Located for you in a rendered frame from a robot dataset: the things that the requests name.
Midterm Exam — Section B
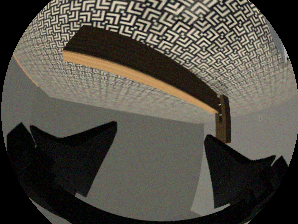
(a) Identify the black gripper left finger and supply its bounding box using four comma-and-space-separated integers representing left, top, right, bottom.
29, 121, 117, 197

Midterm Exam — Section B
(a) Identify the tan wooden board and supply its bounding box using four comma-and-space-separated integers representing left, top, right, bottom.
63, 24, 218, 113

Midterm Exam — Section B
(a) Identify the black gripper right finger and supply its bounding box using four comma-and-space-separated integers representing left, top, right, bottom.
204, 135, 277, 209

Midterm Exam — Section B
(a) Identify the brown wooden post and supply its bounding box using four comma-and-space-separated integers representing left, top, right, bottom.
214, 95, 231, 144

